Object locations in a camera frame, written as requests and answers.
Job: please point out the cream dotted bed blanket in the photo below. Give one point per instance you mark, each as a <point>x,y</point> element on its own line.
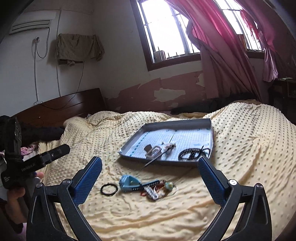
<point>253,143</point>

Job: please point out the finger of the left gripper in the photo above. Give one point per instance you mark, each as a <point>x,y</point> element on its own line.
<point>54,154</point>

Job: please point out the dark side cabinet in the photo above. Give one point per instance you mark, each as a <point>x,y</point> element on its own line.
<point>282,95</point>

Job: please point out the grey cardboard tray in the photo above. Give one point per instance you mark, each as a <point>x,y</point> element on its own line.
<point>193,138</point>

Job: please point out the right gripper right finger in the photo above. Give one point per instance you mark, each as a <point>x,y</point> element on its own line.
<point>255,219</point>

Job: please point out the silver rectangular buckle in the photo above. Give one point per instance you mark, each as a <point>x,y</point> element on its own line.
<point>152,152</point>

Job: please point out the dark wooden headboard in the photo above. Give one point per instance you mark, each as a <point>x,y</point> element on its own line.
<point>54,112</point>

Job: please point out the left hand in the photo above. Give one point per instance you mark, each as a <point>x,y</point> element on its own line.
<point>13,208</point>

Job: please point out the blue watch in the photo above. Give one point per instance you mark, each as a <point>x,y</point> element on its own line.
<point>129,183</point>

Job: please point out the pink curtain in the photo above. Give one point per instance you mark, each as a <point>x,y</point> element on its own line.
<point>226,67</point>

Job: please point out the flower hairpin stick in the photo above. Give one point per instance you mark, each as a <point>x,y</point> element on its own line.
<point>167,149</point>

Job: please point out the window with bars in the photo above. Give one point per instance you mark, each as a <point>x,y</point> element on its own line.
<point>162,32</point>

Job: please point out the white air conditioner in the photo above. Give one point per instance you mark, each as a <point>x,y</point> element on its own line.
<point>33,20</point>

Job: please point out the green stone pendant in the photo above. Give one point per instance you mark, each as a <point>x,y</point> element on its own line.
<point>169,186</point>

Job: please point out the thin metal bangles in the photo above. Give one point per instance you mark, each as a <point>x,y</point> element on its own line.
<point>161,192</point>

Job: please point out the olive cloth on wall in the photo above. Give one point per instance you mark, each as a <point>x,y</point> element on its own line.
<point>75,48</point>

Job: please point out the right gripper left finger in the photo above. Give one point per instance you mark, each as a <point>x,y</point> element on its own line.
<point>43,220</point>

